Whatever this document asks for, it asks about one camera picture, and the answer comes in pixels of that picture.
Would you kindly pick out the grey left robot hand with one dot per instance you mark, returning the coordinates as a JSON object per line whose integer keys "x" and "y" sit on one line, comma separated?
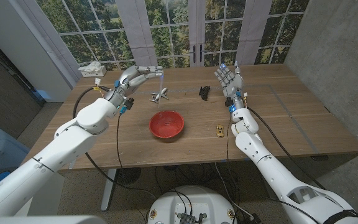
{"x": 132, "y": 79}

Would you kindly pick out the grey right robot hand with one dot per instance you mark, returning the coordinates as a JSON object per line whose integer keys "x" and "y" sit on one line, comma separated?
{"x": 230, "y": 81}

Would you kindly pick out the clear plastic pipette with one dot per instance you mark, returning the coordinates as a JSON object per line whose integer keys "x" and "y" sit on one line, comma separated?
{"x": 160, "y": 90}

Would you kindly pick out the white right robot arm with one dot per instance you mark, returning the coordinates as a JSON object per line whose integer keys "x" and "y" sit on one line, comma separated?
{"x": 278, "y": 168}

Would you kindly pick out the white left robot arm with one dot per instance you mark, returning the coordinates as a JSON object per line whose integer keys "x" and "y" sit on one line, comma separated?
{"x": 51, "y": 155}

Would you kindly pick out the white toy airplane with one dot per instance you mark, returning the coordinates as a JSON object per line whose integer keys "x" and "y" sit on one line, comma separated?
{"x": 159, "y": 95}

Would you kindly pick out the yellow toy car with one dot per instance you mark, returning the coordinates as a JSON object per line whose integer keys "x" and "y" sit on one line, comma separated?
{"x": 219, "y": 131}

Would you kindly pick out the red bowl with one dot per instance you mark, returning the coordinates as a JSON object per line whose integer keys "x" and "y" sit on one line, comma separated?
{"x": 166, "y": 124}

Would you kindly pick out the white tissue box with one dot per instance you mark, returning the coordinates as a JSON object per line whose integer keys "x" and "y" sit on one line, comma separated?
{"x": 92, "y": 70}

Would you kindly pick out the printed window backdrop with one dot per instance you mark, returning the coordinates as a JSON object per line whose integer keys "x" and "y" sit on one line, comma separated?
{"x": 166, "y": 28}

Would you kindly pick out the round black floor fan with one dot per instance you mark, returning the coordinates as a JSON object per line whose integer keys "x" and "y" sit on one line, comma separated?
{"x": 128, "y": 176}

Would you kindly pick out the white table leg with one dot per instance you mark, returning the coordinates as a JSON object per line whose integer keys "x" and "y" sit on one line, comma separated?
{"x": 108, "y": 189}

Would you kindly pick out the grey table leg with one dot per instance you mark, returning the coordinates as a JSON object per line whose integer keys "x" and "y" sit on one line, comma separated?
{"x": 267, "y": 189}

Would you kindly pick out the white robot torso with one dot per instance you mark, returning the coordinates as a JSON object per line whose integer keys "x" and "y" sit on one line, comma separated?
{"x": 191, "y": 202}

